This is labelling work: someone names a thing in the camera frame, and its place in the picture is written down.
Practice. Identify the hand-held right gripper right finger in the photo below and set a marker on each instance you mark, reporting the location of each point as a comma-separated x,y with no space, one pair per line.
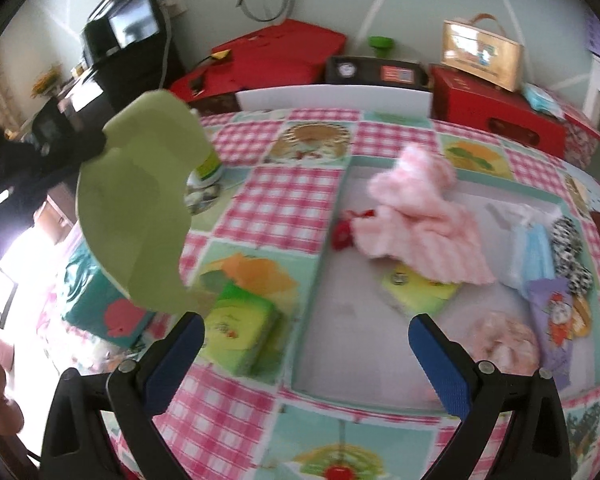
440,370

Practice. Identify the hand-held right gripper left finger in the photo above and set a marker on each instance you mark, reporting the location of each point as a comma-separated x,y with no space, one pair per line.
176,360

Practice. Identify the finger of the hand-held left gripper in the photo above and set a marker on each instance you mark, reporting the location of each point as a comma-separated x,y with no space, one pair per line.
75,152

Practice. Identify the pink white fluffy cloth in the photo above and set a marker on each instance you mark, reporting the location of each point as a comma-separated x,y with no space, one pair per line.
502,342

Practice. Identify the green tissue pack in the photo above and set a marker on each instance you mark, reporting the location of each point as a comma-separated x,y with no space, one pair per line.
240,327
420,292

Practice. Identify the yellow-green cloth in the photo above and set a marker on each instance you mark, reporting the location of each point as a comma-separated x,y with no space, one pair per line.
140,200

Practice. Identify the white tray teal rim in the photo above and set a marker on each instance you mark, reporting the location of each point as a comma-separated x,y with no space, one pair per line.
350,320

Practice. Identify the purple cartoon packet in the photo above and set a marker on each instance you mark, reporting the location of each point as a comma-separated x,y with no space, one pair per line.
552,325

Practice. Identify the blue face mask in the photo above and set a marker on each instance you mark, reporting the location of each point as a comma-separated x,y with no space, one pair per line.
527,257

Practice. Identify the pink striped fluffy scarf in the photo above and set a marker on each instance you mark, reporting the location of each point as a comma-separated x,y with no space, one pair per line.
420,220

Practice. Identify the round orange slice toy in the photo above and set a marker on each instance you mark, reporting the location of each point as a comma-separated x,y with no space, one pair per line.
582,317

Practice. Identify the red yarn bow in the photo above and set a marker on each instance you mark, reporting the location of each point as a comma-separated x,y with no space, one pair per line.
342,232

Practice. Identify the leopard print plush cloth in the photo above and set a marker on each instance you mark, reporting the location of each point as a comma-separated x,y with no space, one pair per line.
572,255

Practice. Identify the yellow flowers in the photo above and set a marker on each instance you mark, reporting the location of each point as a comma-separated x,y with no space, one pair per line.
46,82

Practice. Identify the black cabinet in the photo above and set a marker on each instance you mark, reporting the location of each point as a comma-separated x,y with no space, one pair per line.
135,75

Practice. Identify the white plastic bottle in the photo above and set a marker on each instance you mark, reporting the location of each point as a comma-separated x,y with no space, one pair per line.
209,167

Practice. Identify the black monitor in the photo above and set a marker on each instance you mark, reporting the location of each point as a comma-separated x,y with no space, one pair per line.
125,20

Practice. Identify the dark floral box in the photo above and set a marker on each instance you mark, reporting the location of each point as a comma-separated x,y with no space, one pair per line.
215,104

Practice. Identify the pink checked tablecloth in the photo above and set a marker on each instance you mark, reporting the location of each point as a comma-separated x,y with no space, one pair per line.
280,200

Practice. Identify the large red box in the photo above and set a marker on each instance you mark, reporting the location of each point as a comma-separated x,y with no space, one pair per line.
275,55

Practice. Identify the white board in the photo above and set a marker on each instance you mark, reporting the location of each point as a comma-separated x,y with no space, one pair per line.
330,97

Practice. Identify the small red box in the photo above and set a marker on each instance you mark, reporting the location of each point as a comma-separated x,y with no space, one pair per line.
490,110

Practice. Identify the red patterned basket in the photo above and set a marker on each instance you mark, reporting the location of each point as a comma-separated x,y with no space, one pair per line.
582,132

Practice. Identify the wet wipes pack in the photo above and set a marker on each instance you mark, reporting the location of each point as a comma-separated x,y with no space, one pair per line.
542,99

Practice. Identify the black box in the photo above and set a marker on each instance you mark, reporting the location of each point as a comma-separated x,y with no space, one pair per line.
375,72

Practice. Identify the green knob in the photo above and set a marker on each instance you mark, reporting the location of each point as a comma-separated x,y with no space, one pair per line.
381,45

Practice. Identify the wall socket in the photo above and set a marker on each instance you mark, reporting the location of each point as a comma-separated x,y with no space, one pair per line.
174,6

